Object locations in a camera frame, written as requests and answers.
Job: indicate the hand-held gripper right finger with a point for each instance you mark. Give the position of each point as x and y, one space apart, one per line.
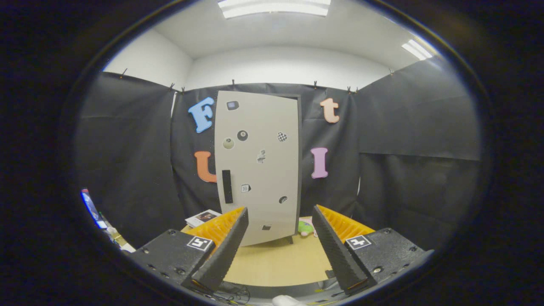
335 255

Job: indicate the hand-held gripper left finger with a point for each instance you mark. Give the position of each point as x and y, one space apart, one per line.
225 255

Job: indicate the white shoe cabinet door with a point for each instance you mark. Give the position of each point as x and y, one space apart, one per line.
263 212

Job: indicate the grey shoe cabinet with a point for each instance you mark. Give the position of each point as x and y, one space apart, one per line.
300 170

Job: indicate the green and pink plush toy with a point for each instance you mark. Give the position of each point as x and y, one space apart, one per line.
304 228

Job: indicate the white object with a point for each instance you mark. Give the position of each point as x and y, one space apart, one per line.
287 301

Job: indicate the blue and white clutter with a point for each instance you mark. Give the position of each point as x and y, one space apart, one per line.
91 208

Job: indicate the black backdrop cloth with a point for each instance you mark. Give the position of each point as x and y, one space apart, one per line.
403 127

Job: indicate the small ceiling light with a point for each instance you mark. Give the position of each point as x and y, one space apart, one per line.
417 49

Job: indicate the long ceiling light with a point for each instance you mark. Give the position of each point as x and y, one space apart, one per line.
274 7

